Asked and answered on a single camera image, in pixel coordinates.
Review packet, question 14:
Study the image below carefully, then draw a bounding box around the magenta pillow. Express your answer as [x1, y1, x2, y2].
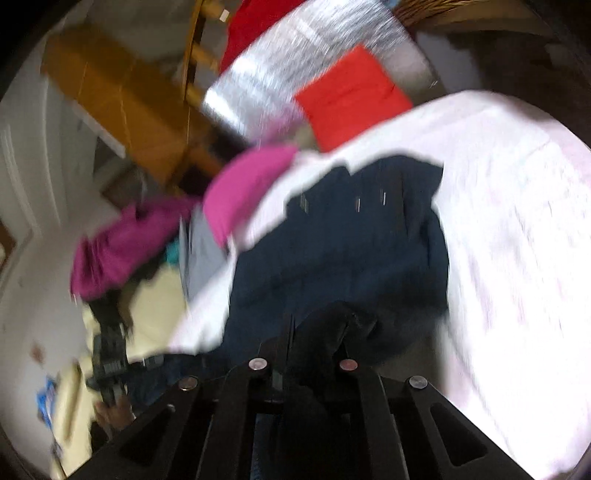
[203, 144, 298, 247]

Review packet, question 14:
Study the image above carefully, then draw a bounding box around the wooden pillar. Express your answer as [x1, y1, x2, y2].
[41, 23, 222, 185]

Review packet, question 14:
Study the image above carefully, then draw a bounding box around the red pillow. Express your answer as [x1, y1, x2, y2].
[294, 45, 414, 153]

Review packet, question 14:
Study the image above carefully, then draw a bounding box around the cream leather sofa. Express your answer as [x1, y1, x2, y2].
[51, 268, 195, 480]

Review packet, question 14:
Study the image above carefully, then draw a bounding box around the magenta fleece garment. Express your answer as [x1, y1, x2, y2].
[70, 196, 201, 301]

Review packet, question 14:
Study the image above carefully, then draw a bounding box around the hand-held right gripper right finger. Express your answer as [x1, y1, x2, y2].
[333, 356, 536, 480]

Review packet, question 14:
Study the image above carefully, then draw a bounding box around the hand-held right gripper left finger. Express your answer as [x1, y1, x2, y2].
[60, 314, 296, 480]

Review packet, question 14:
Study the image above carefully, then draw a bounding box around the silver foil insulation mat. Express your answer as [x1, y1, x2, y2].
[201, 0, 437, 144]

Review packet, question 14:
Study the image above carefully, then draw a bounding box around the red cloth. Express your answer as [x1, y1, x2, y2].
[219, 0, 305, 75]

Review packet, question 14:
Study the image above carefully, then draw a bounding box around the blue white packet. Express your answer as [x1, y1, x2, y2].
[37, 376, 58, 430]

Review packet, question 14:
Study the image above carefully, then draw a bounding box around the wicker basket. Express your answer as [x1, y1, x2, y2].
[392, 0, 467, 28]

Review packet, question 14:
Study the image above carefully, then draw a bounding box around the navy puffer jacket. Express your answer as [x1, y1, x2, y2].
[124, 154, 451, 407]

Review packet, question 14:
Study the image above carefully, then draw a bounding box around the wooden stair railing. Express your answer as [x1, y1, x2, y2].
[182, 0, 232, 107]

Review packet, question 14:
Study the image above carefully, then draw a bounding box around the grey garment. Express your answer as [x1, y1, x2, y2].
[178, 205, 236, 301]

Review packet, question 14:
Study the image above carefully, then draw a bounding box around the black garment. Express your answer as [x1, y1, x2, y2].
[88, 272, 158, 333]

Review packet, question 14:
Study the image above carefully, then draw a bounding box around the person's left hand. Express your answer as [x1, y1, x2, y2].
[95, 397, 137, 432]

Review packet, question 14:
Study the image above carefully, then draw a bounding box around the pale pink blanket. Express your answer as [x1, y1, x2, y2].
[168, 90, 591, 480]

